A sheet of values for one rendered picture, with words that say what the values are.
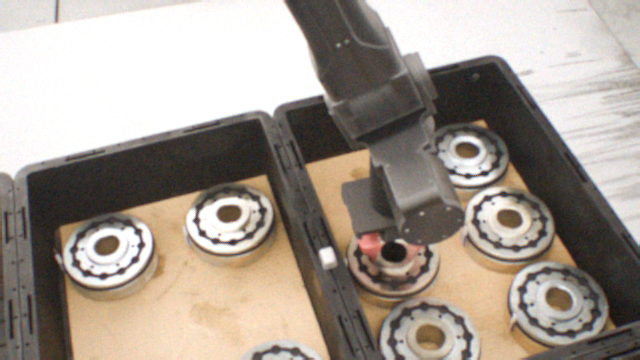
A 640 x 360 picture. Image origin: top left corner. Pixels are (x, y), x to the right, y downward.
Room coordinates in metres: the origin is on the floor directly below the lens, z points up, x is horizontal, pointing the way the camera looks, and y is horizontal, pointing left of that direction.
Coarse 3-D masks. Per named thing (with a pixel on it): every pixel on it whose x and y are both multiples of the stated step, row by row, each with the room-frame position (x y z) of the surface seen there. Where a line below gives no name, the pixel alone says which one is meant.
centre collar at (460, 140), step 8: (464, 136) 0.63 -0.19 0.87; (472, 136) 0.63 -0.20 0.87; (456, 144) 0.62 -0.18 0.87; (464, 144) 0.62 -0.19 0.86; (472, 144) 0.62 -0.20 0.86; (480, 144) 0.61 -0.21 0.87; (448, 152) 0.61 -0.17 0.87; (480, 152) 0.60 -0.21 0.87; (456, 160) 0.59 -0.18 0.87; (464, 160) 0.59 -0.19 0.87; (472, 160) 0.59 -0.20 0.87; (480, 160) 0.59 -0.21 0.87
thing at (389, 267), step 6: (402, 240) 0.48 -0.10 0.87; (402, 246) 0.47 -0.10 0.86; (408, 246) 0.47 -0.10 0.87; (408, 252) 0.46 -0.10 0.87; (414, 252) 0.46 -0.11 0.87; (378, 258) 0.46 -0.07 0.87; (408, 258) 0.45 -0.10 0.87; (414, 258) 0.46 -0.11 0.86; (378, 264) 0.45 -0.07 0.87; (384, 264) 0.45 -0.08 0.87; (390, 264) 0.45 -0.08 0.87; (396, 264) 0.45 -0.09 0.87; (402, 264) 0.45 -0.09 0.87; (408, 264) 0.45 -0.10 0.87; (390, 270) 0.44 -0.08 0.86; (396, 270) 0.44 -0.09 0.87; (402, 270) 0.44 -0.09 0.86
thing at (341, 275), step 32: (480, 64) 0.69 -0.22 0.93; (320, 96) 0.65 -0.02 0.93; (288, 128) 0.60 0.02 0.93; (544, 128) 0.58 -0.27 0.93; (288, 160) 0.55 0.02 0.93; (576, 160) 0.53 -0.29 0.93; (320, 224) 0.46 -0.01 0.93; (608, 224) 0.44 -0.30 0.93; (352, 288) 0.38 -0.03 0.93; (352, 320) 0.35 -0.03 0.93; (544, 352) 0.30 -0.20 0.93; (576, 352) 0.30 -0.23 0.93
